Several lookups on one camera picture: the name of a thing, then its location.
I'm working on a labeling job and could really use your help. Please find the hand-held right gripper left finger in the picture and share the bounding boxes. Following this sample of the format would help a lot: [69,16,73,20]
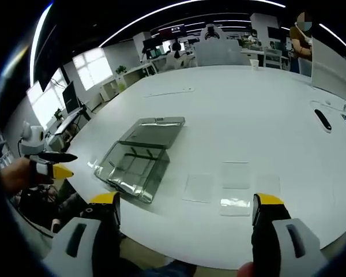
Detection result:
[42,191,122,277]

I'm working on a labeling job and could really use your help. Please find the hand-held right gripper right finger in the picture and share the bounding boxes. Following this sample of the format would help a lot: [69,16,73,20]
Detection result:
[251,193,330,277]

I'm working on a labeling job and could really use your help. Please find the clear plastic divider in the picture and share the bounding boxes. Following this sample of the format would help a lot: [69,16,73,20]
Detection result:
[221,161,250,190]
[254,175,281,200]
[219,197,252,218]
[182,173,215,203]

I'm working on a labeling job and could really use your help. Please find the clear plastic container with lid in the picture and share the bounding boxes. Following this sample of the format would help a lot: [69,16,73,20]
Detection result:
[93,116,187,205]

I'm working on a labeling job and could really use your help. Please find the person's left hand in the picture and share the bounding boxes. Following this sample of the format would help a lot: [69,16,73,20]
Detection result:
[0,157,37,195]

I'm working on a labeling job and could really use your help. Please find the person's right hand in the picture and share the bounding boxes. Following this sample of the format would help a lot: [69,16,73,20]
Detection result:
[237,261,262,277]

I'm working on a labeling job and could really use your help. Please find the black computer monitor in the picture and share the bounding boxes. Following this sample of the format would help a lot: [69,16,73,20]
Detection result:
[61,80,84,114]

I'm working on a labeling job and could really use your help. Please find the person's dark trousers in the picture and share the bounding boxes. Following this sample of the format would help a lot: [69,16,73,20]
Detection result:
[118,257,197,277]

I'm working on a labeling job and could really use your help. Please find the black oval device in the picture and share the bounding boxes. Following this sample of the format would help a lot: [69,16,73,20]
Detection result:
[314,108,333,132]

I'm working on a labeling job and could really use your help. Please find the clear flat strip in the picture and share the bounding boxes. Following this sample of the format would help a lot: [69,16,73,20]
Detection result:
[143,87,195,98]

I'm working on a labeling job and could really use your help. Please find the white standing board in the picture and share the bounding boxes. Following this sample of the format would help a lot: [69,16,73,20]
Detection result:
[309,37,346,100]

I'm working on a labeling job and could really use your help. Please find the clear acrylic screen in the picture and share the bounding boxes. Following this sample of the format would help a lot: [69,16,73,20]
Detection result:
[194,38,243,68]

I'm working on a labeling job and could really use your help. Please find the white office chair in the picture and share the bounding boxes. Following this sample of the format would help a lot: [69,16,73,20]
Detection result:
[200,24,229,42]

